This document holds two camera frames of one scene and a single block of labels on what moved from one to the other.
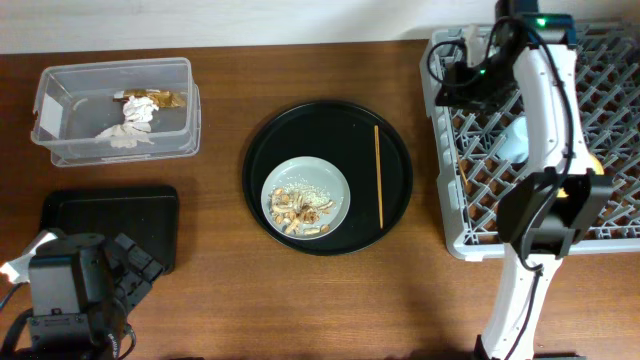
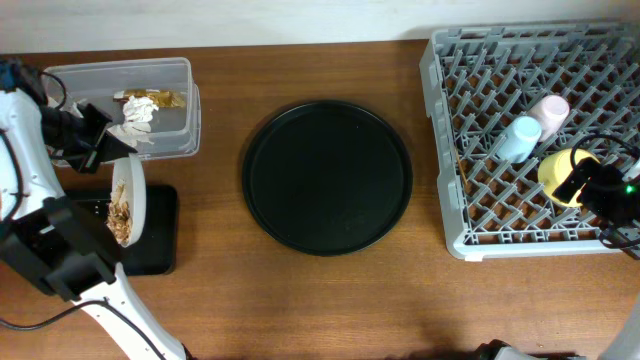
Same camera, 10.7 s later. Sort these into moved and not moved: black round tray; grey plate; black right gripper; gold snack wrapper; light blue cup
Moved: black right gripper; grey plate
Not moved: light blue cup; gold snack wrapper; black round tray
